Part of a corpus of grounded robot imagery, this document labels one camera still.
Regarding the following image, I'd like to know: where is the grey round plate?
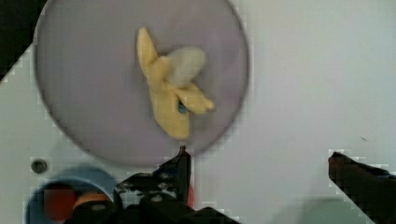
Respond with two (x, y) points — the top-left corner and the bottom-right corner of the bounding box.
(35, 0), (250, 166)

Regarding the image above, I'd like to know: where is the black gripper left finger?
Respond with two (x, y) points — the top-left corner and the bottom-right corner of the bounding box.
(113, 146), (191, 224)

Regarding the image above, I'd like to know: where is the toy strawberry in bowl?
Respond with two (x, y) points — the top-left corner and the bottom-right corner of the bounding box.
(44, 186), (77, 221)

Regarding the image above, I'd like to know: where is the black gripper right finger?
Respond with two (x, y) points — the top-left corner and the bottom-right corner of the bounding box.
(328, 152), (396, 224)

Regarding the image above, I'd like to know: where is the peeled toy banana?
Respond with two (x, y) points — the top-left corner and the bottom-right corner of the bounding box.
(136, 27), (215, 140)

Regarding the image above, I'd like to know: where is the toy orange slice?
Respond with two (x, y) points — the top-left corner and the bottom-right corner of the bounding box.
(73, 192), (110, 209)

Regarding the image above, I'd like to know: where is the small blue bowl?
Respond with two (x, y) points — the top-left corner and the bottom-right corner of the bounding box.
(23, 166), (117, 224)

